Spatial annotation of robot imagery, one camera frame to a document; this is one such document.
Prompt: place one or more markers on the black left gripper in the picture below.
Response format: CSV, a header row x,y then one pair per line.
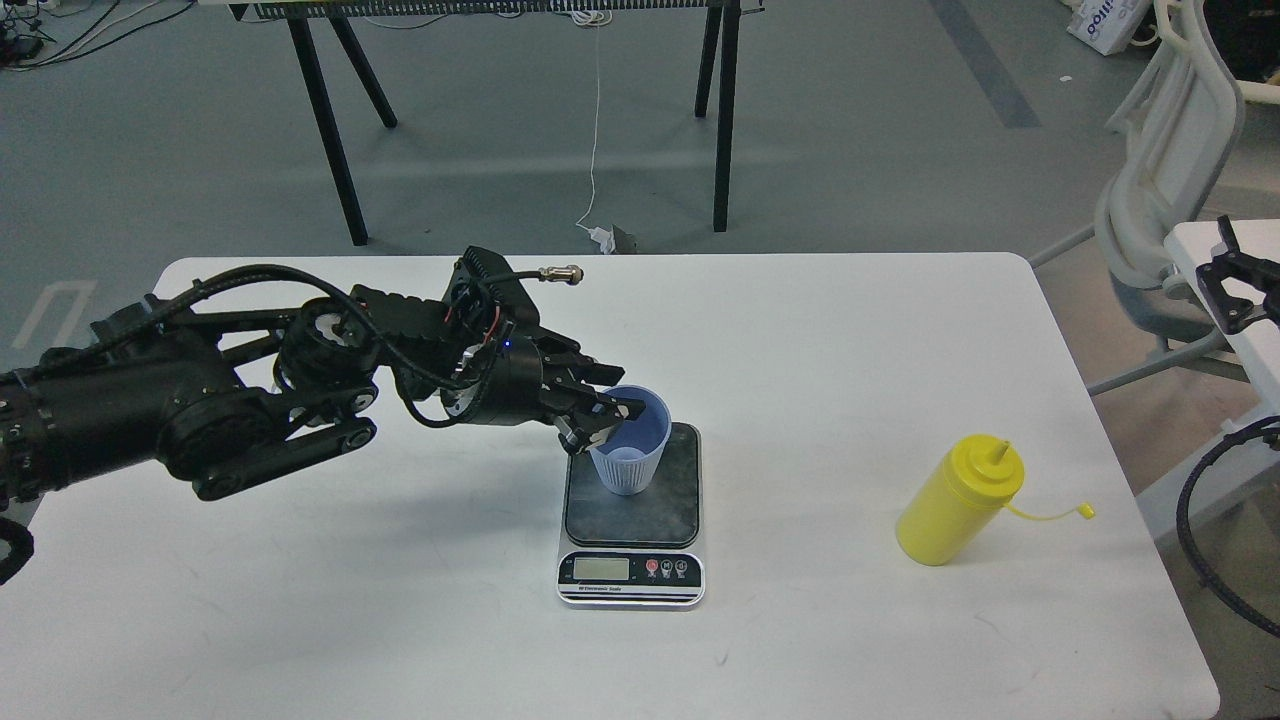
x,y
532,379

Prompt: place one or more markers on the blue ribbed plastic cup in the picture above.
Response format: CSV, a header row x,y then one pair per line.
x,y
627,462

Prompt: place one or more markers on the yellow squeeze bottle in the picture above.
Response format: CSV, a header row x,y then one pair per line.
x,y
976,480

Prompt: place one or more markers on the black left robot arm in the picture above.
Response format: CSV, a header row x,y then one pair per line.
x,y
266,370

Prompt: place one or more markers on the black digital kitchen scale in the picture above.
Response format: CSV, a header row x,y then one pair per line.
x,y
635,552

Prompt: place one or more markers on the white office chair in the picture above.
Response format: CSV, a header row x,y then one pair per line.
x,y
1180,122

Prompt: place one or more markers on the white printed bag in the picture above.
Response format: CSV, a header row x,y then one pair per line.
x,y
1106,26

